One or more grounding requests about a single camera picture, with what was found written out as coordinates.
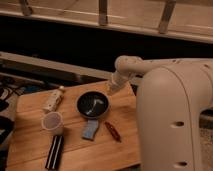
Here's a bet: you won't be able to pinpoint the black ceramic bowl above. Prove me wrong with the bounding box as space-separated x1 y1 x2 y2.
77 91 109 119

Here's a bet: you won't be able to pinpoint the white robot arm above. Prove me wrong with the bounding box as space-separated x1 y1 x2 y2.
108 55 213 171

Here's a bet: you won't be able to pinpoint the red pocket knife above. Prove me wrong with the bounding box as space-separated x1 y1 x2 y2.
104 122 121 142

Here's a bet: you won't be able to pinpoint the blue sponge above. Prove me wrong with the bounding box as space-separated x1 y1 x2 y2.
82 120 99 141

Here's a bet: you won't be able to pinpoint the white bottle with cap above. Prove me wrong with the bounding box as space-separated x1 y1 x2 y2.
43 86 65 113

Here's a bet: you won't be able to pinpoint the translucent plastic cup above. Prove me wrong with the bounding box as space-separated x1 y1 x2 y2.
41 112 63 135

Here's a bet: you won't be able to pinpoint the metal railing post middle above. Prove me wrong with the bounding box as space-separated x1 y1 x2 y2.
98 0 108 26

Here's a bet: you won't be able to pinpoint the metal railing post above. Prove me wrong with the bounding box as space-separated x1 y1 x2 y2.
158 0 176 34
19 0 33 16
98 0 108 26

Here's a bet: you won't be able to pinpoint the metal railing post right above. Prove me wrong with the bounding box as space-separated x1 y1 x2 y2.
158 0 176 34

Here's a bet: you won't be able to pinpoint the tangled cables on floor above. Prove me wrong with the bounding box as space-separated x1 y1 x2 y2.
0 75 41 101

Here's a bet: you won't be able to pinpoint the metal railing post left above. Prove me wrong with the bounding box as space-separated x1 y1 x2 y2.
19 0 33 16

